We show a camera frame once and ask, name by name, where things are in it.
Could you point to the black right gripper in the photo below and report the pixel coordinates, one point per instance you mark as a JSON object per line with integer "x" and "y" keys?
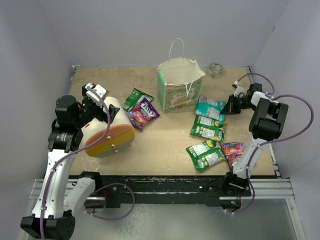
{"x": 229, "y": 108}

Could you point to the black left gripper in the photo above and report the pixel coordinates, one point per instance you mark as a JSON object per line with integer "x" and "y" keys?
{"x": 101, "y": 115}

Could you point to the teal snack packet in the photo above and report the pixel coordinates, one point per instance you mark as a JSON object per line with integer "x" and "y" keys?
{"x": 210, "y": 108}

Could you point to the green paper gift bag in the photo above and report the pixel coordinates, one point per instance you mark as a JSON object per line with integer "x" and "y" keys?
{"x": 179, "y": 82}

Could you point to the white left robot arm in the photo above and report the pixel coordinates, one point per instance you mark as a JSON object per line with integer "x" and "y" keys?
{"x": 53, "y": 216}

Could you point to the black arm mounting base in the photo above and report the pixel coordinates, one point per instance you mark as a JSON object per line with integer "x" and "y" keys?
{"x": 162, "y": 189}

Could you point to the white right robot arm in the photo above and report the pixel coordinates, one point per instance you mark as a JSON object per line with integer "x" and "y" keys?
{"x": 266, "y": 125}

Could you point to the purple Fox's bag left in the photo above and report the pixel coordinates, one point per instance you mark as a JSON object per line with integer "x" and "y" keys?
{"x": 142, "y": 113}

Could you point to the purple fox's bag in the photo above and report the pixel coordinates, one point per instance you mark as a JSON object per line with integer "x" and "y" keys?
{"x": 142, "y": 113}
{"x": 233, "y": 152}

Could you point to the purple Fox's bag right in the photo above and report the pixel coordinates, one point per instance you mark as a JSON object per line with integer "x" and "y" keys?
{"x": 233, "y": 152}

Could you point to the green snack packet upper right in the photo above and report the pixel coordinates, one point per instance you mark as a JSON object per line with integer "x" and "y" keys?
{"x": 208, "y": 128}

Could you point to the green snack packet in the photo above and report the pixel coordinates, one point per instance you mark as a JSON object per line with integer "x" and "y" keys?
{"x": 208, "y": 128}
{"x": 134, "y": 98}
{"x": 205, "y": 154}

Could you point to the white orange toy drawer box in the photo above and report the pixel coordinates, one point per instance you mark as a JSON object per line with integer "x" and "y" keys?
{"x": 120, "y": 134}

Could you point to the green snack packet left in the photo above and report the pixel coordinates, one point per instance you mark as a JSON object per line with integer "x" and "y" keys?
{"x": 134, "y": 98}

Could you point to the clear tape roll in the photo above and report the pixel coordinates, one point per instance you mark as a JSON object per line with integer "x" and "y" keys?
{"x": 215, "y": 70}

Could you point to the green snack packet lower right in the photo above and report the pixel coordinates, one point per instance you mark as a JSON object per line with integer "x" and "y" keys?
{"x": 205, "y": 154}

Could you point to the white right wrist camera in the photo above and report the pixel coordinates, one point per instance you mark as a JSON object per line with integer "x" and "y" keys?
{"x": 238, "y": 90}

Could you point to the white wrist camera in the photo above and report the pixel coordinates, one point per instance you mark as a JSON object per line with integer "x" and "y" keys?
{"x": 95, "y": 92}
{"x": 238, "y": 90}

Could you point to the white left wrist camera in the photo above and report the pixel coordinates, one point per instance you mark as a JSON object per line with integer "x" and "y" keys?
{"x": 95, "y": 92}

